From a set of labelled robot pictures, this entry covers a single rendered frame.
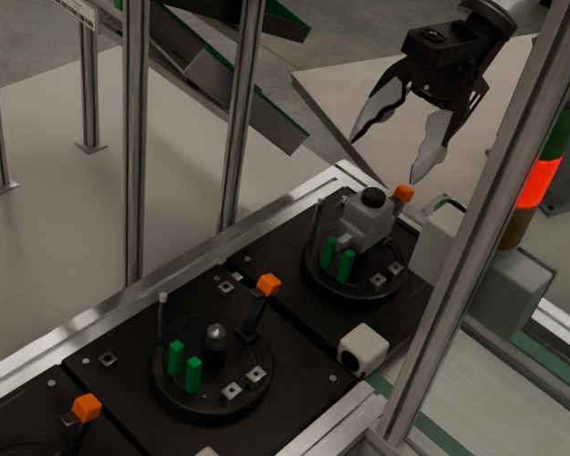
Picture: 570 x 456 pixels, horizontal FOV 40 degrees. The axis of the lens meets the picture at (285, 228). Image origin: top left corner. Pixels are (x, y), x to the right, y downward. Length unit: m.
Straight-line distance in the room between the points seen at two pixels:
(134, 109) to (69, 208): 0.42
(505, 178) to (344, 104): 0.94
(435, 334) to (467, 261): 0.10
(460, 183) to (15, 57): 2.14
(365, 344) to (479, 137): 0.71
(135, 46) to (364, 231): 0.35
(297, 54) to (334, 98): 1.80
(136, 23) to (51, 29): 2.57
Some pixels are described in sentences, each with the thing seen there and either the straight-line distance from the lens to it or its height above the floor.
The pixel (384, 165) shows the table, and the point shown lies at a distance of 1.42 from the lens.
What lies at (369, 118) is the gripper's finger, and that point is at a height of 1.19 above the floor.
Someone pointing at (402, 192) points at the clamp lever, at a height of 1.07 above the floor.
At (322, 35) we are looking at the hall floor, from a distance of 3.52.
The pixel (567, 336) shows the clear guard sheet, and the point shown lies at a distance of 0.69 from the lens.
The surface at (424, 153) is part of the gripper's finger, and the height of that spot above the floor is 1.19.
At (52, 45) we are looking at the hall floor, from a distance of 3.27.
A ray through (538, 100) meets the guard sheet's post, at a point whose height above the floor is 1.42.
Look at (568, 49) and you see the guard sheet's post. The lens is 0.57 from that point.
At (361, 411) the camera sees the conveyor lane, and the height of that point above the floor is 0.96.
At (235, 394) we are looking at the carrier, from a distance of 0.85.
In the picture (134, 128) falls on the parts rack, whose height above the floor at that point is 1.18.
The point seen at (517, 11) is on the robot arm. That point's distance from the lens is 0.93.
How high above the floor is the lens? 1.71
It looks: 43 degrees down
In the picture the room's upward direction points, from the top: 11 degrees clockwise
